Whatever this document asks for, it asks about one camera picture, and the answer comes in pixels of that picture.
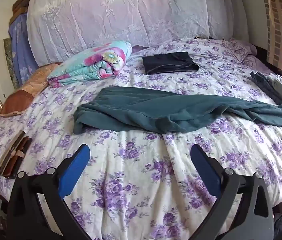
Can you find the teal green pants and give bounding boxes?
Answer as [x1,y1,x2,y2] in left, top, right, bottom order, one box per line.
[73,86,282,134]

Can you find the brown wallet on bed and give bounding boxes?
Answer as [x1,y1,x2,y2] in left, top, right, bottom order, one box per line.
[0,131,33,179]

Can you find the purple floral bedspread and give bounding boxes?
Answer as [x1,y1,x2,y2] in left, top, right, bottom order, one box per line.
[0,38,282,239]

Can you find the orange brown pillow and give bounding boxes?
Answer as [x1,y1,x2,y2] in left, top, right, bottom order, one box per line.
[0,62,61,118]

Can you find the leaning picture panel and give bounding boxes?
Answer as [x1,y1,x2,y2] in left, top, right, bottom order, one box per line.
[0,38,20,100]

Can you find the folded blue jeans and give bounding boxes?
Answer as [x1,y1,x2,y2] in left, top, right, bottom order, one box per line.
[250,72,282,105]

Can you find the blue patterned cloth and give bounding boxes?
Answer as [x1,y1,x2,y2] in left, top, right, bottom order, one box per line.
[9,13,38,86]

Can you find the folded black pants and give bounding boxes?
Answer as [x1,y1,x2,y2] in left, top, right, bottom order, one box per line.
[142,51,199,75]

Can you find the folded floral quilt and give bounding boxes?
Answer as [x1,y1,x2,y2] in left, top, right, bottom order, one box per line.
[47,41,132,87]

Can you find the white lace covered headboard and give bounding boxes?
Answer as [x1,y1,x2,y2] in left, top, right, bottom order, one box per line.
[27,0,249,66]

